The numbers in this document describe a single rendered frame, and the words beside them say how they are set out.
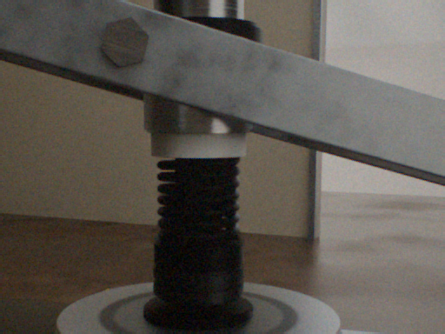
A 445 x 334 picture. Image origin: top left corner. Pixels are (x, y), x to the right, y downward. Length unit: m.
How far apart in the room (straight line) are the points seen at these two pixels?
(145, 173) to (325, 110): 5.69
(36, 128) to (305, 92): 6.42
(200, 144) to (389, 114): 0.13
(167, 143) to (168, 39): 0.08
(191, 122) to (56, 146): 6.23
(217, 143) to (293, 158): 5.07
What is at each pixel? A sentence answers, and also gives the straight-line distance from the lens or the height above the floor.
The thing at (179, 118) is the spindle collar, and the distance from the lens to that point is 0.44.
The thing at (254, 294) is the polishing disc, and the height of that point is 0.83.
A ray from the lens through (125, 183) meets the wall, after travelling 6.23.
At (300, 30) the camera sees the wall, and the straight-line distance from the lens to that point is 5.54.
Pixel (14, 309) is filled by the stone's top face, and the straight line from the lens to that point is 0.63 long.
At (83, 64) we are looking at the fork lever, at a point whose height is 1.01.
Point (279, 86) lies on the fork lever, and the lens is 0.43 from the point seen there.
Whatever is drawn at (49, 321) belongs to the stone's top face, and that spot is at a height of 0.80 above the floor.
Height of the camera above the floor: 0.98
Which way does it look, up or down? 9 degrees down
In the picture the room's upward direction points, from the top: straight up
